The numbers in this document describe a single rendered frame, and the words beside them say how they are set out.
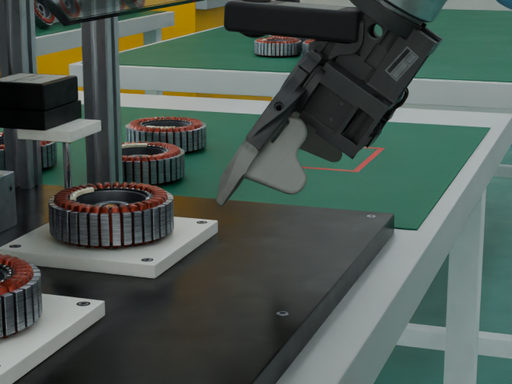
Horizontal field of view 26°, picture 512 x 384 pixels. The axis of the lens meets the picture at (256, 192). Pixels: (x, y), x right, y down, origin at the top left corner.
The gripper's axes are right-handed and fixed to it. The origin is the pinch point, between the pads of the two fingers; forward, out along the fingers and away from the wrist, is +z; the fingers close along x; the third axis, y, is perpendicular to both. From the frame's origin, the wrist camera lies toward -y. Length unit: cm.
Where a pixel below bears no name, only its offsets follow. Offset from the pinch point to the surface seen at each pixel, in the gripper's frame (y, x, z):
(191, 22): -105, 322, 87
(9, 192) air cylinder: -18.7, 2.3, 16.0
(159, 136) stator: -20, 47, 20
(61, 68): -143, 322, 136
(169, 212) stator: -3.9, 0.0, 6.4
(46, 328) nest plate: -2.0, -23.7, 8.2
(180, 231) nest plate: -2.7, 2.5, 8.5
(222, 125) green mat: -19, 71, 23
